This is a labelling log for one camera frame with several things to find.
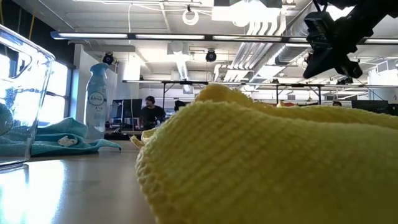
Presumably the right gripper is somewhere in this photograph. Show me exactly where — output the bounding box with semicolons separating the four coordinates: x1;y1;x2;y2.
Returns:
303;12;374;80

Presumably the black monitor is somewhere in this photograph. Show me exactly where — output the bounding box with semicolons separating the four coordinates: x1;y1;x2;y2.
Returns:
111;98;143;126
351;99;398;116

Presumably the long linear ceiling light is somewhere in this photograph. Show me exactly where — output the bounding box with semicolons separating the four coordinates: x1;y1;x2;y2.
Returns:
50;30;398;44

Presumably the air freshener spray bottle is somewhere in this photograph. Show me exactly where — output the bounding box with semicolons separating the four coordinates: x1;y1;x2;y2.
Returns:
84;62;109;141

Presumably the clear plastic basket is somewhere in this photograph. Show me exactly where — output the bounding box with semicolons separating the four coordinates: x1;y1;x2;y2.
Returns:
0;24;56;170

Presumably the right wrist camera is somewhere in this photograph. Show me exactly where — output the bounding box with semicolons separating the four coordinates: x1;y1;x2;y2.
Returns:
303;11;336;50

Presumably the silver ventilation duct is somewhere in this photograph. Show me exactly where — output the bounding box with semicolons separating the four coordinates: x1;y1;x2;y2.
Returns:
275;43;312;66

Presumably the long black frame table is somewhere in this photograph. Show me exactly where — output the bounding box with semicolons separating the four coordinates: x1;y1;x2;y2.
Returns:
122;80;398;105

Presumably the white ceiling ring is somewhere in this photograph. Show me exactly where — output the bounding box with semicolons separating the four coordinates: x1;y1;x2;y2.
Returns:
182;9;200;26

